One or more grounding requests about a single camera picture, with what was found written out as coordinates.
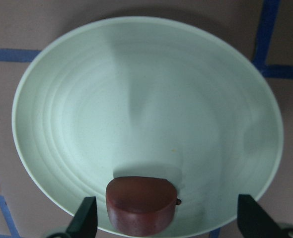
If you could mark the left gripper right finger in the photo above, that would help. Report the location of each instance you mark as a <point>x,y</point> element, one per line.
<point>254,222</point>

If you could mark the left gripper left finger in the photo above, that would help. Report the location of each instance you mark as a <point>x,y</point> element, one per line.
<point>85,221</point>

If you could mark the red-brown bun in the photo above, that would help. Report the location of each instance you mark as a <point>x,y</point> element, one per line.
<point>141,206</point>

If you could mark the green plate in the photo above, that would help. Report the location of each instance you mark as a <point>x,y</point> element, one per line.
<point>146,96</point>

